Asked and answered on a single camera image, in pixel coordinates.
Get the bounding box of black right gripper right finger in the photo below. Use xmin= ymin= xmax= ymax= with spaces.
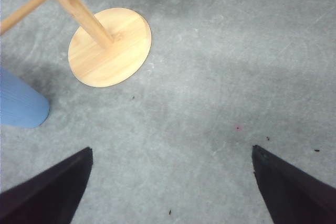
xmin=252 ymin=145 xmax=336 ymax=224

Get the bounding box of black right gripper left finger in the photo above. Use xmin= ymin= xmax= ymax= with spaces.
xmin=0 ymin=146 xmax=93 ymax=224

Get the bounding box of blue ribbed cup front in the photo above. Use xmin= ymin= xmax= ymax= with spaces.
xmin=1 ymin=67 xmax=50 ymax=128

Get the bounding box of wooden mug tree stand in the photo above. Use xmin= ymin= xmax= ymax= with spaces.
xmin=0 ymin=0 xmax=152 ymax=87

